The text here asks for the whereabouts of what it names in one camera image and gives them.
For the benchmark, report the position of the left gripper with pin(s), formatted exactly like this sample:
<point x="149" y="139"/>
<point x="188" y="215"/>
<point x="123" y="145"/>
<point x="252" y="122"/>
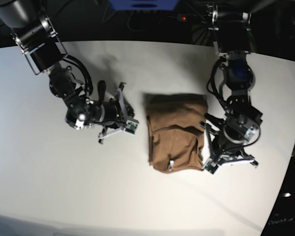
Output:
<point x="225" y="145"/>

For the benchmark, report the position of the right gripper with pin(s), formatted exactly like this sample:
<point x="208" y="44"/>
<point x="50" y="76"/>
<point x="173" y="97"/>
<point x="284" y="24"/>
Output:
<point x="112" y="115"/>

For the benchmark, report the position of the brown T-shirt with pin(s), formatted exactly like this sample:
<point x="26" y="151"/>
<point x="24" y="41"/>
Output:
<point x="175" y="137"/>

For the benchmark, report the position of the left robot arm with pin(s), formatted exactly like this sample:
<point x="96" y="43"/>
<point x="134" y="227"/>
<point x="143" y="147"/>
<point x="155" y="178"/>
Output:
<point x="230" y="82"/>

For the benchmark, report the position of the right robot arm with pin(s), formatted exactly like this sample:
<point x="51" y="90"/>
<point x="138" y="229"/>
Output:
<point x="34" y="33"/>

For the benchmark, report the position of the blue box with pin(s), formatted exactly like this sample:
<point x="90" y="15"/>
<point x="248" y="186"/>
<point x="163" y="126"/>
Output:
<point x="131" y="5"/>

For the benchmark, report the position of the black power strip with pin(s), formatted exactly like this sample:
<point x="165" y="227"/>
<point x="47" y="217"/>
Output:
<point x="191" y="18"/>

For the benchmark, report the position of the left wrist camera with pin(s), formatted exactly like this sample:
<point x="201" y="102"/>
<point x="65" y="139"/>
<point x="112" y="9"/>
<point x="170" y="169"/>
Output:
<point x="210" y="166"/>

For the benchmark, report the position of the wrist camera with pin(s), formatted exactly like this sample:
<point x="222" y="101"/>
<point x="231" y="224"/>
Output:
<point x="131" y="126"/>
<point x="210" y="166"/>

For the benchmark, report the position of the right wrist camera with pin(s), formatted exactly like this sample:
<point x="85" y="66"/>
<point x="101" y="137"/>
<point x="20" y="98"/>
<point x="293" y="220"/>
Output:
<point x="131" y="126"/>

